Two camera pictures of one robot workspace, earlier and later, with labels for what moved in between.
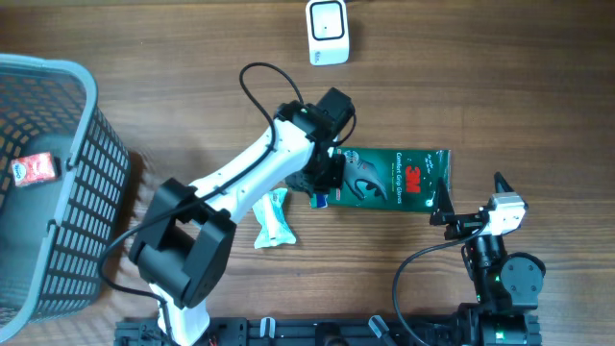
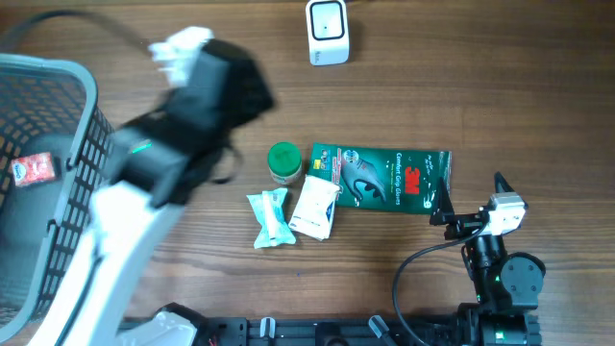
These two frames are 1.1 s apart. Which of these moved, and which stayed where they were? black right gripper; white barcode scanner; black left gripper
Moved: black left gripper
Stayed: black right gripper; white barcode scanner
